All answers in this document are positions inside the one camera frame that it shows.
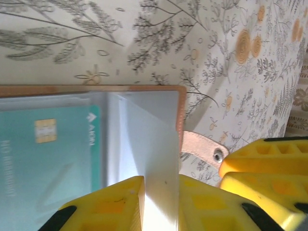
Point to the orange framed card tray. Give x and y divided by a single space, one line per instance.
181 110

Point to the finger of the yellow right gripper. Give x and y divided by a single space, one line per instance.
269 158
276 190

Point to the floral patterned tablecloth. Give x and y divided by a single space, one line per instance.
72 60

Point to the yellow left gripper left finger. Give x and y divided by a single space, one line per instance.
108 209

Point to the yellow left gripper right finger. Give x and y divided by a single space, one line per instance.
207 209

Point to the teal credit card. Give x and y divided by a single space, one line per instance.
48 156

